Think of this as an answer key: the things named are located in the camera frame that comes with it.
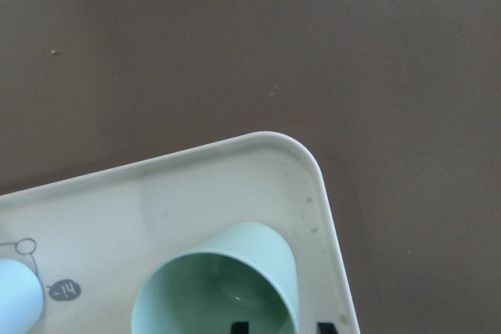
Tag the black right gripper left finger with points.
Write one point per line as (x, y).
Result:
(239, 327)

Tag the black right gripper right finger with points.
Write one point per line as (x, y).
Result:
(326, 328)

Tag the green plastic cup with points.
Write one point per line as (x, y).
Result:
(245, 272)

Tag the blue plastic cup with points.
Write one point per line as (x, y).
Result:
(22, 298)

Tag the cream rabbit tray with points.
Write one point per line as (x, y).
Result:
(108, 231)

